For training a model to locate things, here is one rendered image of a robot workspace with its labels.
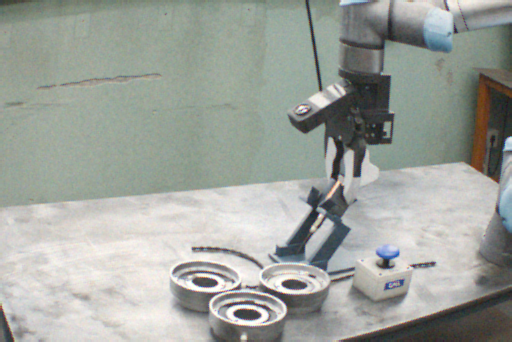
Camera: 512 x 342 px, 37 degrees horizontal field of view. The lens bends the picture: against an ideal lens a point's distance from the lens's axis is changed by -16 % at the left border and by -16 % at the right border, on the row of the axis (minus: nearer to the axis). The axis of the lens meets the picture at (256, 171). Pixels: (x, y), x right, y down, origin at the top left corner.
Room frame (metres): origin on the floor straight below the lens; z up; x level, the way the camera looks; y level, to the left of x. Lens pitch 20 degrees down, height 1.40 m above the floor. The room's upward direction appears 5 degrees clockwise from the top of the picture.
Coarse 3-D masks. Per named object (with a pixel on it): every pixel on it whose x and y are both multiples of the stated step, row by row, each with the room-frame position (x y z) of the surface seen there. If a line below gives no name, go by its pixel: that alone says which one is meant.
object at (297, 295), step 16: (272, 272) 1.17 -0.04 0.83; (288, 272) 1.17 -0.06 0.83; (304, 272) 1.18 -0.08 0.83; (320, 272) 1.16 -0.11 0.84; (272, 288) 1.09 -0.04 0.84; (288, 288) 1.15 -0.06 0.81; (304, 288) 1.15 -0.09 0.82; (320, 288) 1.10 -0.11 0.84; (288, 304) 1.08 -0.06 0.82; (304, 304) 1.08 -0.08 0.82; (320, 304) 1.11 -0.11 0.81
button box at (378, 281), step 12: (360, 264) 1.19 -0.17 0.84; (372, 264) 1.18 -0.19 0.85; (384, 264) 1.18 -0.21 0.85; (396, 264) 1.19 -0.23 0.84; (360, 276) 1.18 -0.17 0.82; (372, 276) 1.15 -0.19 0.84; (384, 276) 1.14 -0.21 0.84; (396, 276) 1.15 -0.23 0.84; (408, 276) 1.17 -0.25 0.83; (360, 288) 1.18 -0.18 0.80; (372, 288) 1.15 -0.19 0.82; (384, 288) 1.14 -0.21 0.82; (396, 288) 1.16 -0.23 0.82; (408, 288) 1.17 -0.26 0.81; (372, 300) 1.14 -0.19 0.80
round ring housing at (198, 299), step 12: (180, 264) 1.15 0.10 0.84; (192, 264) 1.16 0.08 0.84; (204, 264) 1.17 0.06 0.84; (216, 264) 1.17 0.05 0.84; (192, 276) 1.13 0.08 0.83; (204, 276) 1.14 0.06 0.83; (216, 276) 1.14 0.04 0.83; (228, 276) 1.15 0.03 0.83; (240, 276) 1.13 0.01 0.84; (180, 288) 1.08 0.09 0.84; (192, 288) 1.07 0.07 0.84; (204, 288) 1.10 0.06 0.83; (216, 288) 1.10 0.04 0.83; (240, 288) 1.11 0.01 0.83; (180, 300) 1.08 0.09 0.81; (192, 300) 1.07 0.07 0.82; (204, 300) 1.07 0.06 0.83; (204, 312) 1.07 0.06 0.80
